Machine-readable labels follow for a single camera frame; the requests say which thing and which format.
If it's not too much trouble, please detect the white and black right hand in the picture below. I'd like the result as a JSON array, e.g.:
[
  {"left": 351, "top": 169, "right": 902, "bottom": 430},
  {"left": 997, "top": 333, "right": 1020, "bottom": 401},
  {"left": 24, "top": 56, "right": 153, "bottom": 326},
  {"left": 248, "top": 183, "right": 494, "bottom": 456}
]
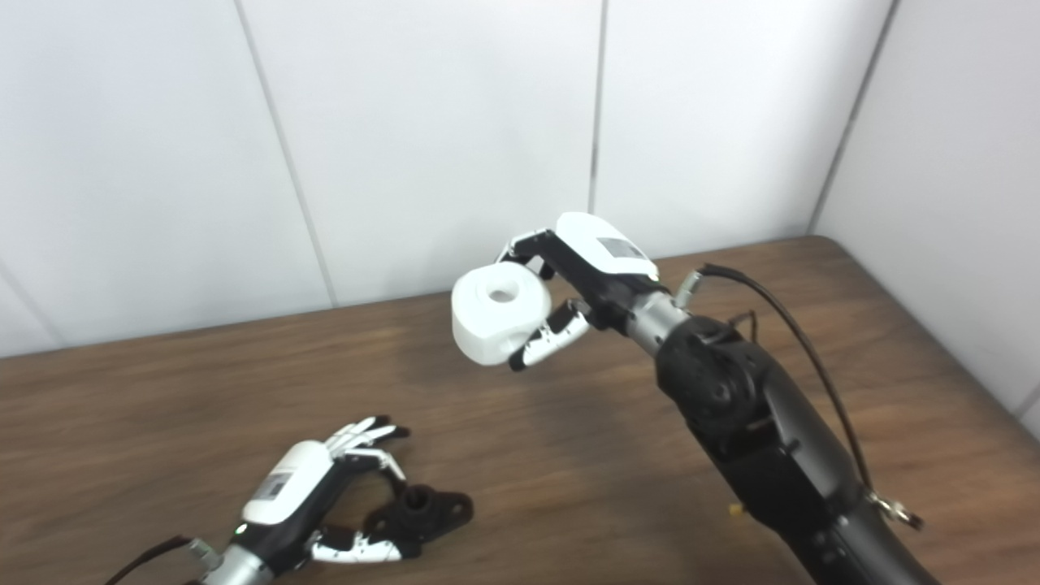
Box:
[{"left": 496, "top": 212, "right": 661, "bottom": 373}]

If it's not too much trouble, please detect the white and black left hand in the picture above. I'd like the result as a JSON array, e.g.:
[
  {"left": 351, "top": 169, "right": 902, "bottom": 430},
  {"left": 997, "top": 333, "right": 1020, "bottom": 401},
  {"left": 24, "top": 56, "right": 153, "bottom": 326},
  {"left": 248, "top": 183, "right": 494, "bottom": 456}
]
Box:
[{"left": 232, "top": 416, "right": 411, "bottom": 574}]

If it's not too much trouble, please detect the round white plastic piece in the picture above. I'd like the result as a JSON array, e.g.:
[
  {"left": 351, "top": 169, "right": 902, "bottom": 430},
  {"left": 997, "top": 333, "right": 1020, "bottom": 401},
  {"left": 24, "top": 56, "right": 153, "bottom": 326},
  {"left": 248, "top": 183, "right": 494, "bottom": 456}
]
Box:
[{"left": 451, "top": 262, "right": 553, "bottom": 366}]

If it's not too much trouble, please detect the black flanged holder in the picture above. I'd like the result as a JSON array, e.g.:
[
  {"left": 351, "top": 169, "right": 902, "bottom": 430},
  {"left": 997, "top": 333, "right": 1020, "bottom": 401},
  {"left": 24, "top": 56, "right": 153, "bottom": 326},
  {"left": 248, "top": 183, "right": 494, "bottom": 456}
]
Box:
[{"left": 363, "top": 484, "right": 475, "bottom": 560}]

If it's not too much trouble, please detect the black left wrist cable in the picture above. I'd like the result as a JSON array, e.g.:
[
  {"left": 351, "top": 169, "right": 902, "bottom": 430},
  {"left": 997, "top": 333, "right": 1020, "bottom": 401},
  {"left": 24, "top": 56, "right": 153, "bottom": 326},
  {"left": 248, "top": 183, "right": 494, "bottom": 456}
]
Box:
[{"left": 104, "top": 535, "right": 224, "bottom": 585}]

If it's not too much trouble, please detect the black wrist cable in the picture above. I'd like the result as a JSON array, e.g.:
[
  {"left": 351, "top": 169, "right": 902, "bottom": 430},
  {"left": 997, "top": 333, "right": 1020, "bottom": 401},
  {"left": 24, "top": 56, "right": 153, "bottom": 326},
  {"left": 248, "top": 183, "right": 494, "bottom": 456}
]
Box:
[
  {"left": 104, "top": 535, "right": 224, "bottom": 585},
  {"left": 674, "top": 262, "right": 923, "bottom": 531}
]

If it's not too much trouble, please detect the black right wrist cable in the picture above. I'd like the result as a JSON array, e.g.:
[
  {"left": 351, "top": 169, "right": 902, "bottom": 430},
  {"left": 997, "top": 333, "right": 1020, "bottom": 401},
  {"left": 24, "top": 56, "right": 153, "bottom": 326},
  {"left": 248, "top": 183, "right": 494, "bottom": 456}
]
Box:
[{"left": 674, "top": 262, "right": 923, "bottom": 531}]

